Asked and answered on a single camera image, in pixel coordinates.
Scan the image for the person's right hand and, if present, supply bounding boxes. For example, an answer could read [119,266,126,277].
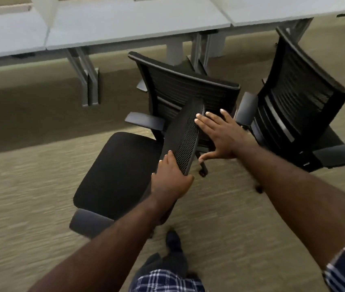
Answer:
[194,108,257,163]

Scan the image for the person's left hand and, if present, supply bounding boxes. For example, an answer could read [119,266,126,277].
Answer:
[151,150,195,201]

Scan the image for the black mesh-back office chair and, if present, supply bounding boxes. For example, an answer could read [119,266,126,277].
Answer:
[128,51,242,177]
[235,26,345,194]
[69,97,206,239]

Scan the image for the person's left forearm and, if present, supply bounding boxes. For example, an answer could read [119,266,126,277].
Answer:
[28,191,180,292]

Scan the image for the person's right forearm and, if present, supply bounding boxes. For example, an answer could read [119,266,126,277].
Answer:
[235,138,345,271]

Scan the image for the black shoe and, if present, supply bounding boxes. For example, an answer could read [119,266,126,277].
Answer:
[165,230,182,254]

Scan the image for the dark trousers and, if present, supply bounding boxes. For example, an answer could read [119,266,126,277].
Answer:
[131,249,190,281]

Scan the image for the grey office desk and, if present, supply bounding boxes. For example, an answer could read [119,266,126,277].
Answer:
[191,0,345,77]
[45,0,231,107]
[0,3,51,62]

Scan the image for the white partition panel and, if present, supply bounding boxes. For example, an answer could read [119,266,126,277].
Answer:
[30,0,60,28]

